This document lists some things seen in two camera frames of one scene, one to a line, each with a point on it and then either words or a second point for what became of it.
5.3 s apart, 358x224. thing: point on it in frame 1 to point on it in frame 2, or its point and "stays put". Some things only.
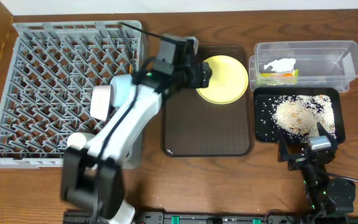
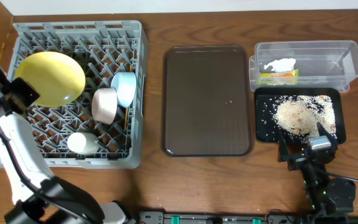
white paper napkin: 282,65 stays put
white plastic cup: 76,140 stays put
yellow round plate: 229,81 to 56,78
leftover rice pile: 298,116 stays put
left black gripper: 199,74 to 23,92
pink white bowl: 100,102 stays put
